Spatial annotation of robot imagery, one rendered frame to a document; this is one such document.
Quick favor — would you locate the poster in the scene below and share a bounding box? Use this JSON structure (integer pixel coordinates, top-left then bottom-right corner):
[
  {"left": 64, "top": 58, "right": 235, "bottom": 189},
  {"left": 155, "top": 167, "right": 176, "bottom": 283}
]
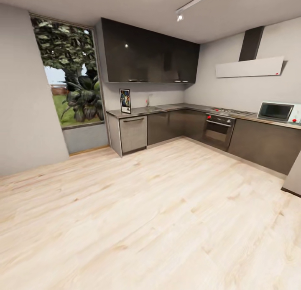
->
[{"left": 120, "top": 88, "right": 131, "bottom": 114}]

